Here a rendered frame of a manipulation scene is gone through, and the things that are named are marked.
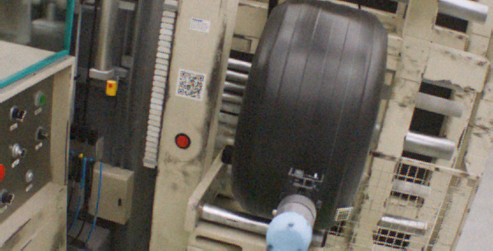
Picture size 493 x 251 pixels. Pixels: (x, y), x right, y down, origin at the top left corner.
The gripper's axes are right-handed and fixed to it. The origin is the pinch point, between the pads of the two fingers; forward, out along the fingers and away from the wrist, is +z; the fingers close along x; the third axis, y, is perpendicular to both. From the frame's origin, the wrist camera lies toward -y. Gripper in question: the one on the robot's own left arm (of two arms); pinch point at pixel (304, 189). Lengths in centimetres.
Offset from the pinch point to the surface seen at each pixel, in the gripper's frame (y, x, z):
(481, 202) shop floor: -77, -129, 284
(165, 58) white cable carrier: 19, 43, 22
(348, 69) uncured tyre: 28.2, -3.6, 4.2
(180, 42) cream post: 23.9, 39.0, 18.9
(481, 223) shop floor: -81, -123, 249
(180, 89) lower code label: 11.7, 37.1, 20.4
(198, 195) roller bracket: -14.3, 26.7, 16.6
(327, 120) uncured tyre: 16.8, -1.5, -0.4
